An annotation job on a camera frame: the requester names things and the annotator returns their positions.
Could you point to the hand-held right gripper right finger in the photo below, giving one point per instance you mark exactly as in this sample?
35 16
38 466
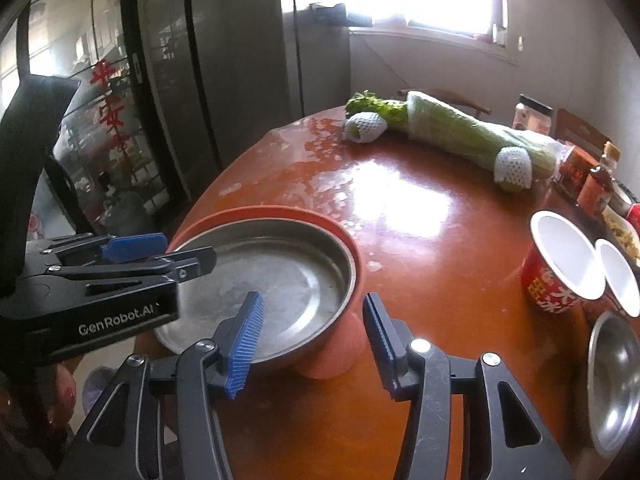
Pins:
380 340

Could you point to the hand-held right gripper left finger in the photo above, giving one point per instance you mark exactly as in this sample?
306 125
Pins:
245 345

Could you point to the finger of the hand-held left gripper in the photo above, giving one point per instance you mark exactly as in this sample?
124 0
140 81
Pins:
150 270
135 247

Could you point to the pink bear-shaped plate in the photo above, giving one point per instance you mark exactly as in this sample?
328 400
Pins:
340 355

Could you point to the round steel pan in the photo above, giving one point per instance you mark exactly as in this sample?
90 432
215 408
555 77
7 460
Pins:
300 280

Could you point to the red paper bowl white inside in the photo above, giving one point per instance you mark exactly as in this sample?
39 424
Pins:
617 270
560 250

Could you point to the steel bowl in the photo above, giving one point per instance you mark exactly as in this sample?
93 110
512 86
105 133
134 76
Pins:
617 385

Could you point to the person's left hand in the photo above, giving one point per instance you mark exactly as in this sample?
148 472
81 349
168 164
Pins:
64 395

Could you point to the glass door with red stickers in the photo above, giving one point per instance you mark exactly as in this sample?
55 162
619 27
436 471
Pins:
100 110

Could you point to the grey refrigerator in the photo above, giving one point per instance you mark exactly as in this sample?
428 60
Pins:
225 60

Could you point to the fruit in white foam net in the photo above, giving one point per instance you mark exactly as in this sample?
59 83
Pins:
512 167
365 127

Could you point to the wrapped celery bunch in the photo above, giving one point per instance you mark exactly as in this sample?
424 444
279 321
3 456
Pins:
450 130

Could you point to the green leaf lettuce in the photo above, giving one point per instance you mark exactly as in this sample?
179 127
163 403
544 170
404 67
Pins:
380 107

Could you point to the red sauce jar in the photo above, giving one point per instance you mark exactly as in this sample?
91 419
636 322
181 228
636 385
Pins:
575 170

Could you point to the brown sauce bottle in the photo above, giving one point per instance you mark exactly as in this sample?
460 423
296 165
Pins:
595 190

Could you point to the white dish with food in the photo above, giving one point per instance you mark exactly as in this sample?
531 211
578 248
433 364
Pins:
625 235

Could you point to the clear jar with black lid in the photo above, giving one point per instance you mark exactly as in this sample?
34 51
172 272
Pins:
532 115

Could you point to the red box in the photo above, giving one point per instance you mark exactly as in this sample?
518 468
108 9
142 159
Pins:
634 216

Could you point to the small dark bowl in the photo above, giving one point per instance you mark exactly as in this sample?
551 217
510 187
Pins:
622 193

